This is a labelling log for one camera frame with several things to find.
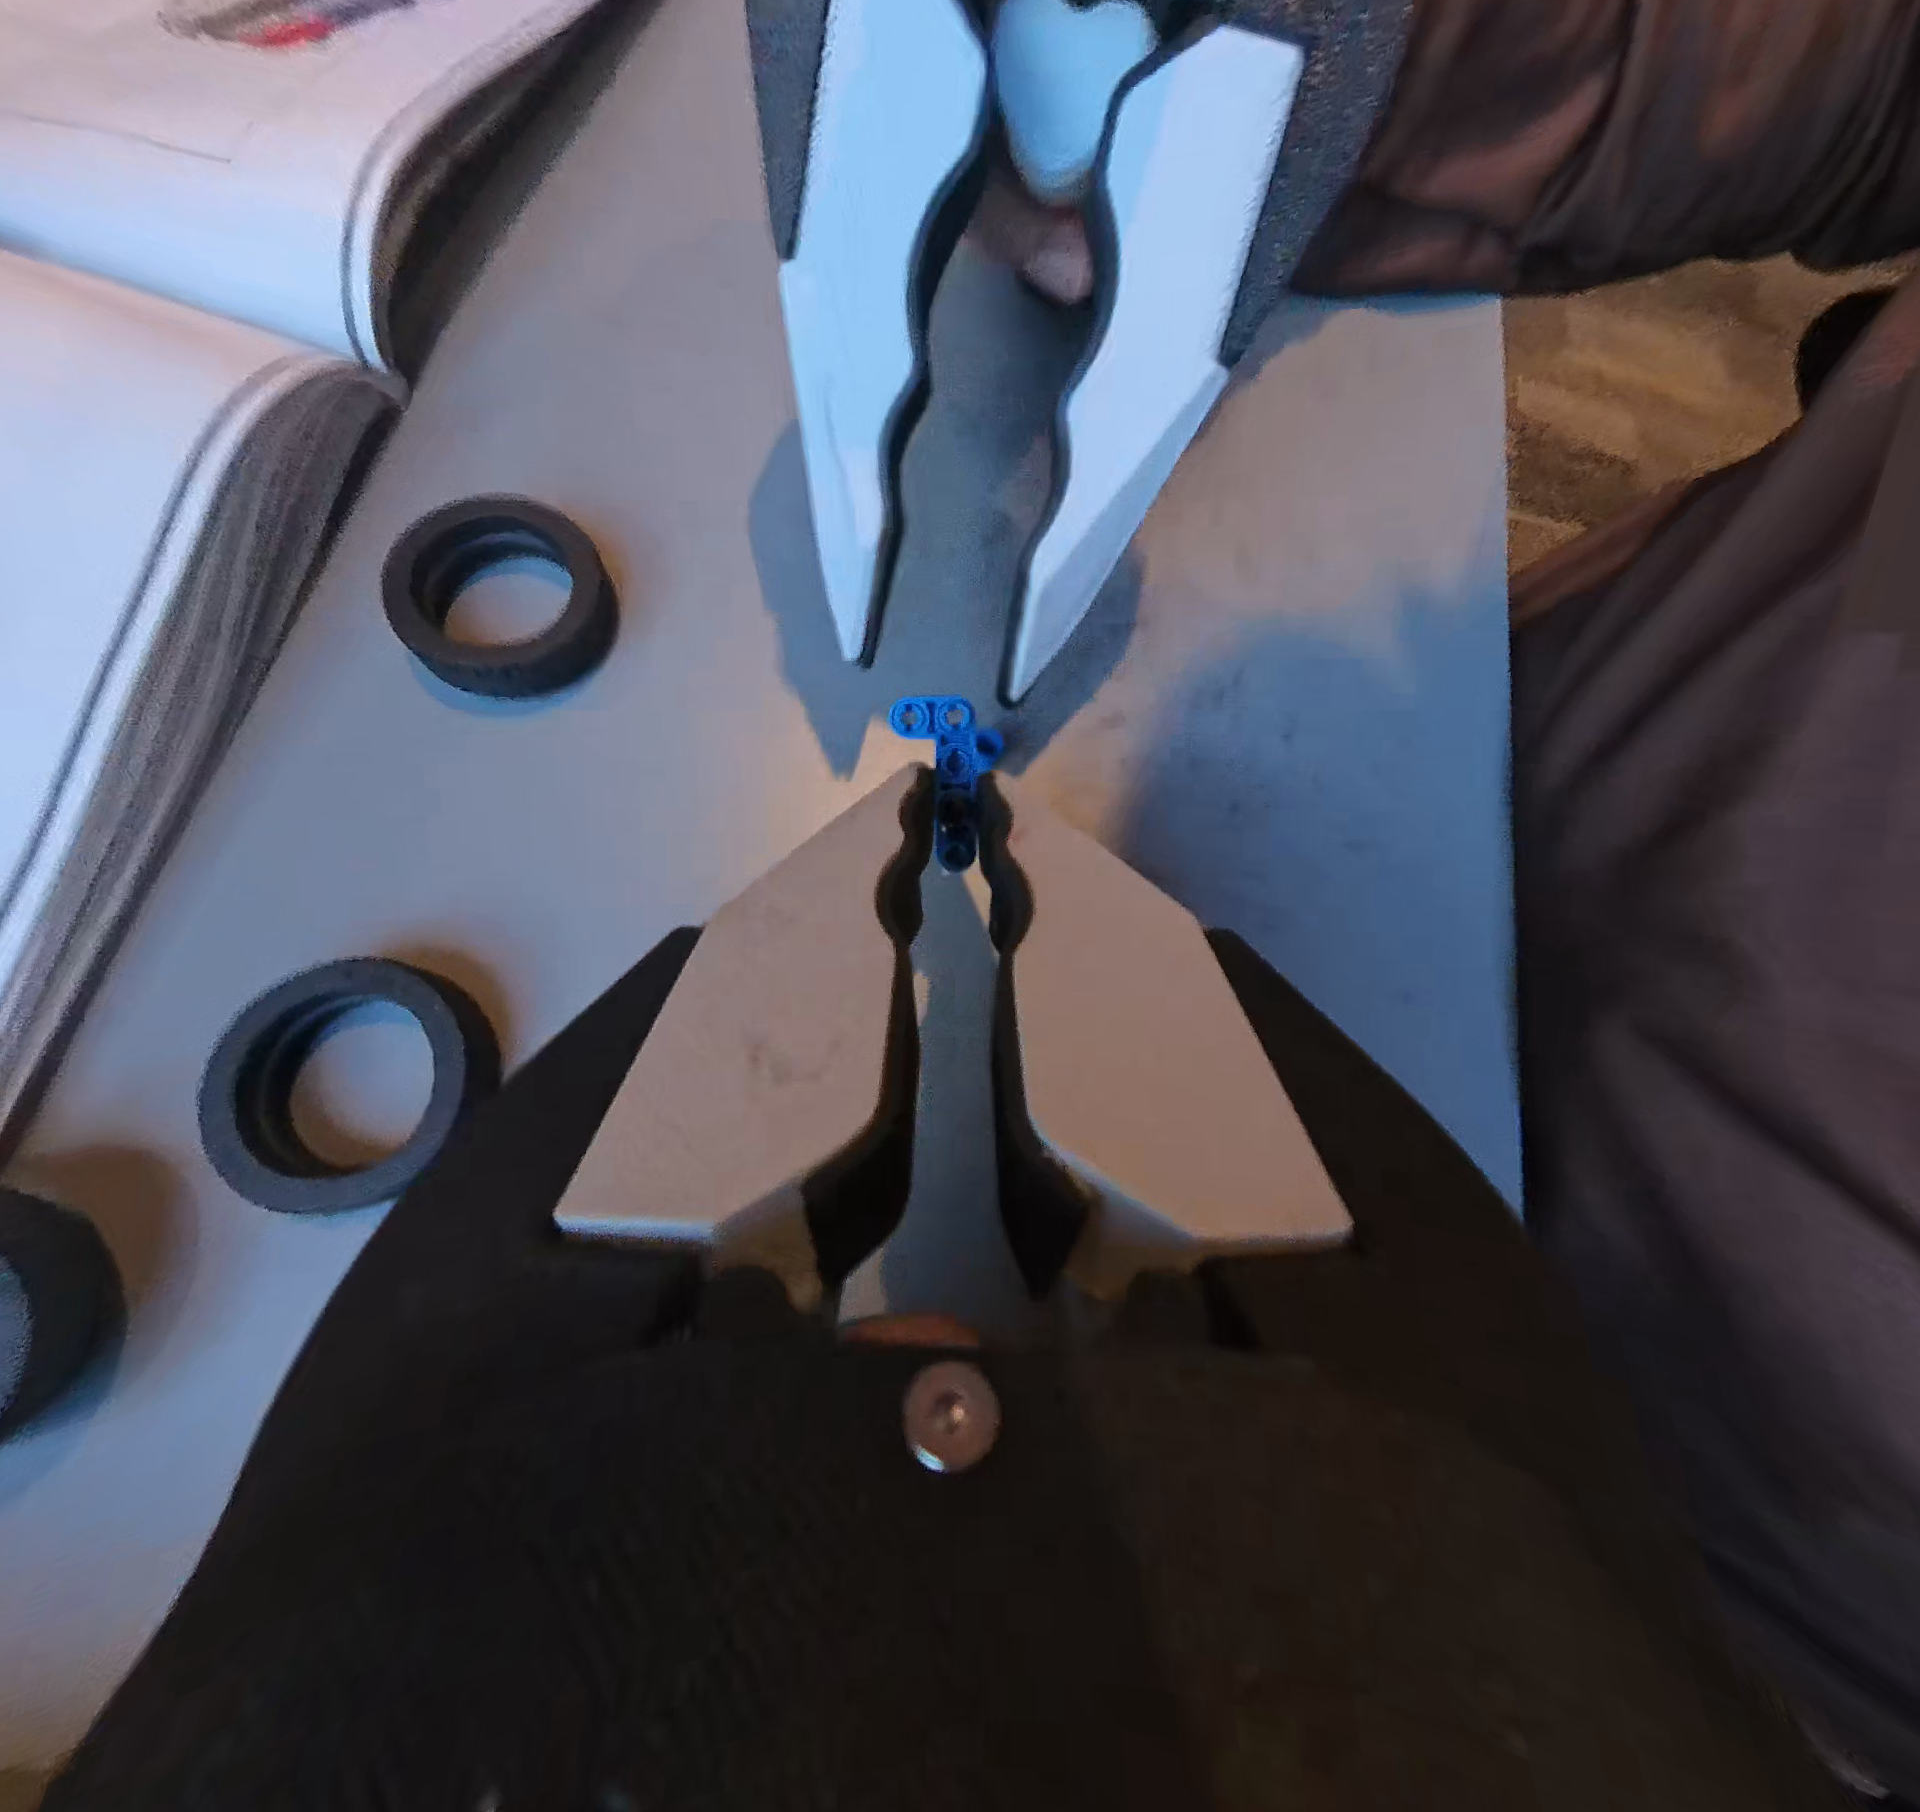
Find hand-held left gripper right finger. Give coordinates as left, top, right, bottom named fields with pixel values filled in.
left=978, top=774, right=1359, bottom=1305

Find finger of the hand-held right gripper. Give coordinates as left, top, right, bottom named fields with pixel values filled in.
left=999, top=22, right=1306, bottom=708
left=777, top=0, right=992, bottom=668

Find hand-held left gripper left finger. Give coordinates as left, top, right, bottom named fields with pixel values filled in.
left=549, top=762, right=934, bottom=1289

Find blue toy brick connector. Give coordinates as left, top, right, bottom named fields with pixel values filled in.
left=887, top=697, right=985, bottom=874

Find grey desk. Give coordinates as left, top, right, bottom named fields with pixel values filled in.
left=0, top=0, right=1523, bottom=1785

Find person's right hand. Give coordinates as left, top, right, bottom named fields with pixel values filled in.
left=974, top=185, right=1103, bottom=308

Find black toy tyre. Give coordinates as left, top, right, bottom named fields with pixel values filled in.
left=381, top=496, right=622, bottom=701
left=198, top=956, right=505, bottom=1217
left=0, top=1190, right=130, bottom=1447

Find open instruction booklet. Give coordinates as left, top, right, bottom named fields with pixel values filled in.
left=0, top=0, right=752, bottom=1140

